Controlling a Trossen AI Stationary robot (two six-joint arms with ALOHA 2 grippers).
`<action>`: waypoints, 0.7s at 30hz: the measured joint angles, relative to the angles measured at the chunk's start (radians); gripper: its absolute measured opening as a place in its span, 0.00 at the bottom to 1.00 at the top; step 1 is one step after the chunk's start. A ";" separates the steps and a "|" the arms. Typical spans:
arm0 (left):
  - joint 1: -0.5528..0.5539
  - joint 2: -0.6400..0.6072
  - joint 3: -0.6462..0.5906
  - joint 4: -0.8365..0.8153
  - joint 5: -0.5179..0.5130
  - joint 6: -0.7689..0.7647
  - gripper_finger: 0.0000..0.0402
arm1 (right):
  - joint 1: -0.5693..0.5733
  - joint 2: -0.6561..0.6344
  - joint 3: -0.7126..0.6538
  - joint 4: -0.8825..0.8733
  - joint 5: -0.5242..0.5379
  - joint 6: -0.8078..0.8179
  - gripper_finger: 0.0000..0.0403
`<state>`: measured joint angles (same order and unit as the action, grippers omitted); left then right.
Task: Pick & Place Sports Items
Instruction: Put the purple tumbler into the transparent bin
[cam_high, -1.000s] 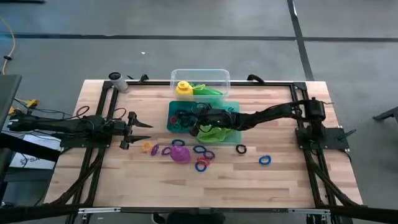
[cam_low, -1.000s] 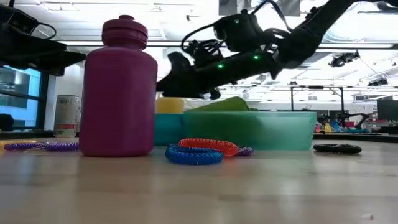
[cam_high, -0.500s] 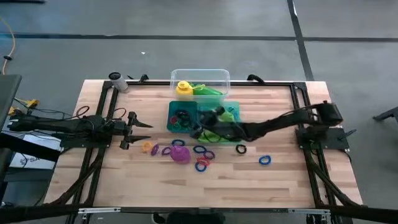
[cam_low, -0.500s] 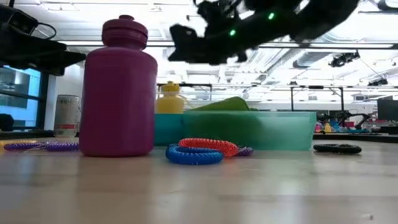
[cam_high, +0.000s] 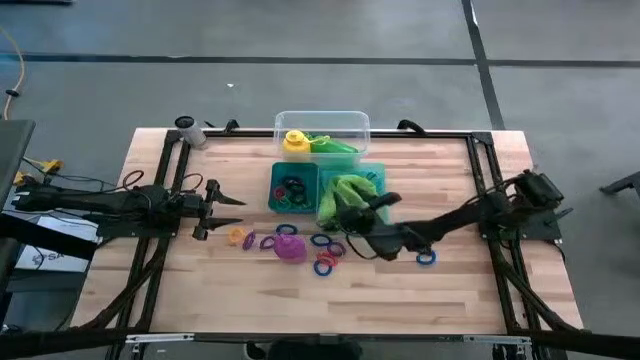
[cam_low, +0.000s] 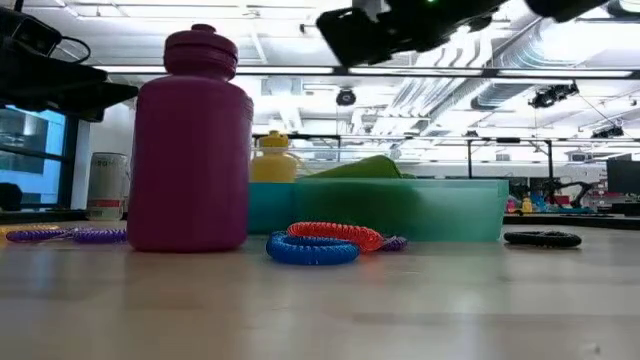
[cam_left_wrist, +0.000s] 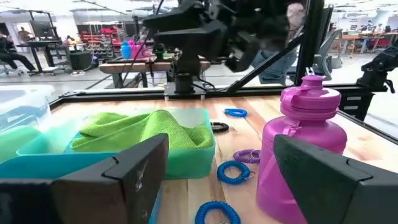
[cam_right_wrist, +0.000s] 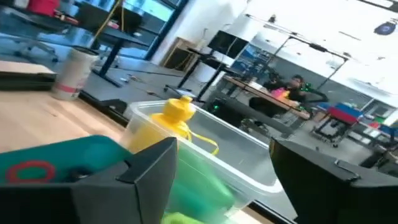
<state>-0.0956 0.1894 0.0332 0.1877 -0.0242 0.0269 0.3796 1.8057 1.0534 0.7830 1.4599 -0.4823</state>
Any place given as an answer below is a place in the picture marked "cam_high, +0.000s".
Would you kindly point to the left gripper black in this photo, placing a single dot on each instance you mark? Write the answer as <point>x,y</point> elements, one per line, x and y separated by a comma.
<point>192,206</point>

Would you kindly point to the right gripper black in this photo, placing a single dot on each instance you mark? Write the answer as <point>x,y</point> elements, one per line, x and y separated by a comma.
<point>390,242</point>

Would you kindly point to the orange coil wristband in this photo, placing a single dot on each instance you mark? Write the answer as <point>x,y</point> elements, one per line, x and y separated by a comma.
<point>230,236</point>

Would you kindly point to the teal microfiber towel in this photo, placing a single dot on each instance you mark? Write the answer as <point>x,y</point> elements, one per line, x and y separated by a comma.
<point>374,176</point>

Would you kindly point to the purple coil wristband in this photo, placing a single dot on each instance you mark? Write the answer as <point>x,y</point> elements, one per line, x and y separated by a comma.
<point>244,242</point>
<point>329,249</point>
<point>260,243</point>

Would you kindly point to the light green translucent bin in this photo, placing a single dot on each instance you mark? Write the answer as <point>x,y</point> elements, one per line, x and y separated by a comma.
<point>384,175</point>

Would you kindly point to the green microfiber towel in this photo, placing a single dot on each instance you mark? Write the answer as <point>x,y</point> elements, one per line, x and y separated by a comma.
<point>330,200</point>

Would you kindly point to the red coil wristband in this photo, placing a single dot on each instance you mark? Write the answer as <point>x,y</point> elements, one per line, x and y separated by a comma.
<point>320,259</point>
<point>275,193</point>

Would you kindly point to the blue coil wristband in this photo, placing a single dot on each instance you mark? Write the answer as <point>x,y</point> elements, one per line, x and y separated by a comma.
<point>418,258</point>
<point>311,240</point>
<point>315,270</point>
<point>277,229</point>

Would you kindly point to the green coil wristband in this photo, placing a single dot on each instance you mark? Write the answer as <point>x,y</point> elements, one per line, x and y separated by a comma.
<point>307,204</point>
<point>281,203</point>

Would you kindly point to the black coil wristband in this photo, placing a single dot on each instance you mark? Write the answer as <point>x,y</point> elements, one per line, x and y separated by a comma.
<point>286,184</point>

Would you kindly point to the green sports bottle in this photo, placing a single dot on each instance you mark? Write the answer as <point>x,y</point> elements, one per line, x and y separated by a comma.
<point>335,146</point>

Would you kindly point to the magenta sports bottle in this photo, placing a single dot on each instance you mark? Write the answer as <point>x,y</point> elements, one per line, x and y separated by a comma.
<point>290,249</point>

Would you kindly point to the yellow sports bottle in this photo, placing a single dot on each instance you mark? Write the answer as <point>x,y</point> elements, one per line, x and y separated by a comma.
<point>295,147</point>

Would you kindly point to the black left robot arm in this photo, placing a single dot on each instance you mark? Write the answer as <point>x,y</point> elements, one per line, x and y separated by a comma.
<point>100,202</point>

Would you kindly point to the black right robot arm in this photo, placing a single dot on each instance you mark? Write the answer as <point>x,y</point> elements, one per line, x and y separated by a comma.
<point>460,220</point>

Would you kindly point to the dark teal plastic bin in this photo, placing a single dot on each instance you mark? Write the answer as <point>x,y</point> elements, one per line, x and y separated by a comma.
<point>305,170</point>

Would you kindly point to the grey cylindrical canister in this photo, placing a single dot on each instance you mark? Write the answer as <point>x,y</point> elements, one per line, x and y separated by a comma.
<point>192,135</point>

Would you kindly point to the clear plastic bin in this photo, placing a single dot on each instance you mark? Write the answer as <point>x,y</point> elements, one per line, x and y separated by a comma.
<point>325,122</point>

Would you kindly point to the white printed box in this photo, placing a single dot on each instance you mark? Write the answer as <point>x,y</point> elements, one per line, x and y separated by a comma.
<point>55,257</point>

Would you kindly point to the black bar beside table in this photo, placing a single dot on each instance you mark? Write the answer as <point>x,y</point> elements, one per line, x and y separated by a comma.
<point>40,235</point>

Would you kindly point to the dark grey desk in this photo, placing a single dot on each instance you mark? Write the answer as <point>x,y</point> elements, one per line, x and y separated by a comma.
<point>12,150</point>

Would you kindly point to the black stand leg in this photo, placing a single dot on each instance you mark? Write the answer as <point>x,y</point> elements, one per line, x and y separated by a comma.
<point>625,184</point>

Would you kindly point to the black aluminium table frame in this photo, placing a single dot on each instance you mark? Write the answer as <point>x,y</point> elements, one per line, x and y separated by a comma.
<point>240,133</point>

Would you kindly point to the black camera clamp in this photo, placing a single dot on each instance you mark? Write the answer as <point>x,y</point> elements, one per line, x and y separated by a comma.
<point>231,126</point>

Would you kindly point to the silver metal bracket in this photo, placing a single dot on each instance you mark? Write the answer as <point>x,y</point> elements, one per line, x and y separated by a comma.
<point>160,338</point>
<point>495,339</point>

